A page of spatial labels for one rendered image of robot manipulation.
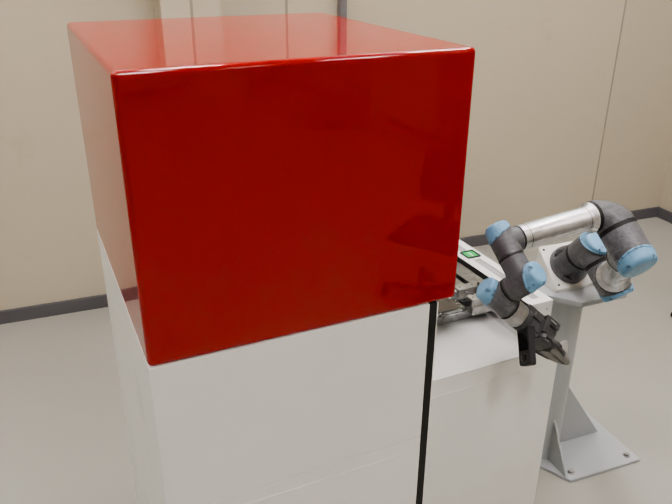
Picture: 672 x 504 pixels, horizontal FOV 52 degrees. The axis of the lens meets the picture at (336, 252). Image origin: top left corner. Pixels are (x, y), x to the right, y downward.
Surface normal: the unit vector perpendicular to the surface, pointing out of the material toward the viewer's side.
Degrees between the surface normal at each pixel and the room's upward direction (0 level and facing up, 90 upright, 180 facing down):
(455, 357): 0
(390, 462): 90
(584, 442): 0
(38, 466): 0
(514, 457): 90
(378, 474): 90
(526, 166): 90
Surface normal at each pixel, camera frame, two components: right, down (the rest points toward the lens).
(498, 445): 0.42, 0.38
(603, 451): 0.00, -0.91
